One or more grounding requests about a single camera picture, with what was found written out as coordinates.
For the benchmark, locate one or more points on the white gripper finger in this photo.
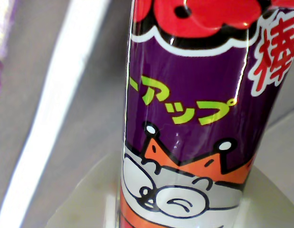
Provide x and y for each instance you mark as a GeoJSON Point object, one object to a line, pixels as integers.
{"type": "Point", "coordinates": [94, 202]}
{"type": "Point", "coordinates": [268, 206]}

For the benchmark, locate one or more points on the long white wrapped stick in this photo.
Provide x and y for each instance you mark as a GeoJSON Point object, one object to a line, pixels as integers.
{"type": "Point", "coordinates": [54, 107]}

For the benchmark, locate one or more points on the large purple cartoon snack stick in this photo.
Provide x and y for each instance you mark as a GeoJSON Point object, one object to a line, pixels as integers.
{"type": "Point", "coordinates": [189, 107]}

